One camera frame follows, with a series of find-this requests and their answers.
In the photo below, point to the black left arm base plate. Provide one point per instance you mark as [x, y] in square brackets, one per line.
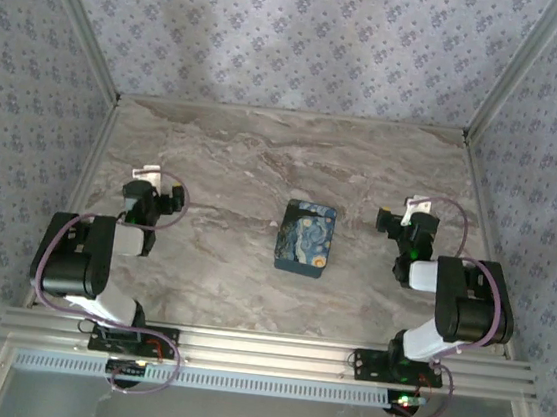
[168, 339]

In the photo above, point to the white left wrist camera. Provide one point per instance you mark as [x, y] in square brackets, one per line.
[148, 172]

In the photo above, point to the aluminium frame post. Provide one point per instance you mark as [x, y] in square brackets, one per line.
[517, 69]
[85, 25]

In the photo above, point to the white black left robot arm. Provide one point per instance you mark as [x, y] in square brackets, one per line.
[75, 266]

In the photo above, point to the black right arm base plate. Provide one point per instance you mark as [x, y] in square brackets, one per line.
[366, 364]

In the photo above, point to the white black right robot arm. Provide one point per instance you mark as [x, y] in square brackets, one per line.
[473, 311]

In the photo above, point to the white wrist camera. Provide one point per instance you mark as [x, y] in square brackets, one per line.
[148, 172]
[420, 204]

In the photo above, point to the starry night tin box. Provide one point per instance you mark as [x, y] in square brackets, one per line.
[305, 237]

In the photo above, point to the aluminium table edge rail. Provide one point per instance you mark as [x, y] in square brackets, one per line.
[294, 114]
[479, 191]
[83, 181]

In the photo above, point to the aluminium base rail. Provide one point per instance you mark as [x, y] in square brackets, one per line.
[262, 352]

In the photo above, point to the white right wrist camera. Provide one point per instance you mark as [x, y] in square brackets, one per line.
[420, 204]

